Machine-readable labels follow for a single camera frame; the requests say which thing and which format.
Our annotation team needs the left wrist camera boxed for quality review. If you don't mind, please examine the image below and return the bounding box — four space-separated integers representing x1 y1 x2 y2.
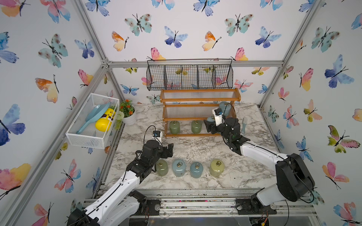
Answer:
152 131 163 145

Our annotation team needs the potted flower plant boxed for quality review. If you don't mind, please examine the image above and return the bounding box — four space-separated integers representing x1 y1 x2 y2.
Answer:
115 99 137 130

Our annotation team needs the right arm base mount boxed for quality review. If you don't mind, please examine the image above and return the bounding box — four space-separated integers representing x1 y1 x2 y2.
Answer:
235 194 277 215

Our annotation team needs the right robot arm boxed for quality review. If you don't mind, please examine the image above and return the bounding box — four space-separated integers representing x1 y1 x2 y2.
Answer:
204 118 315 209

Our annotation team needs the teal dustpan scoop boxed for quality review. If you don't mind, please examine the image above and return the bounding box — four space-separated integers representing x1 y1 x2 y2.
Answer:
77 103 110 134

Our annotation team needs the green canister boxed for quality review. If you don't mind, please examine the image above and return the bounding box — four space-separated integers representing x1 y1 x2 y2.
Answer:
191 120 203 134
169 121 181 135
155 160 169 177

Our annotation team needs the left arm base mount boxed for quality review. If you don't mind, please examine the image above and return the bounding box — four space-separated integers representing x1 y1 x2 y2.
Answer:
128 191 161 216

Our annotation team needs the white wire basket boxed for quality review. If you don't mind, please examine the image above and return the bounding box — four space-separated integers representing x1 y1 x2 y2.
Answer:
66 93 119 149

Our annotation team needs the yellow toy bottle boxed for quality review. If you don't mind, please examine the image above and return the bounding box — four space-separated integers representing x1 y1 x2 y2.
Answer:
95 108 116 132

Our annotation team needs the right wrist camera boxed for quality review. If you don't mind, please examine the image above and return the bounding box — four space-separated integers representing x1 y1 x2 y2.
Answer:
213 108 224 126

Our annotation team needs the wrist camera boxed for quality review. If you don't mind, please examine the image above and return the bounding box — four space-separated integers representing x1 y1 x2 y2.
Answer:
213 108 224 126
152 131 163 145

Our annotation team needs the yellow tea canister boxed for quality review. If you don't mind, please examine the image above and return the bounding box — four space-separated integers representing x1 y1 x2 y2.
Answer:
209 159 225 178

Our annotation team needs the light blue brush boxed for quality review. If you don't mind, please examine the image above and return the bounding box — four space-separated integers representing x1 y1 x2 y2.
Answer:
241 117 248 134

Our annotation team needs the black wire basket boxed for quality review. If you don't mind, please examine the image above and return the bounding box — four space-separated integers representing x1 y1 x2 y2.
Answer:
142 58 234 91

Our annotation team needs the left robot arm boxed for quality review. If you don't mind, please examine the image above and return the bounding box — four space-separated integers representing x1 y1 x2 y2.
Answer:
67 140 174 226

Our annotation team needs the wooden three-tier shelf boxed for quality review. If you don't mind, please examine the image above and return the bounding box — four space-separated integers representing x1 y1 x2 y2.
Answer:
160 89 241 137

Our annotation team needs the light blue canister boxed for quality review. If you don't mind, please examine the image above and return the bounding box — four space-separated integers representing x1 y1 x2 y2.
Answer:
172 159 186 177

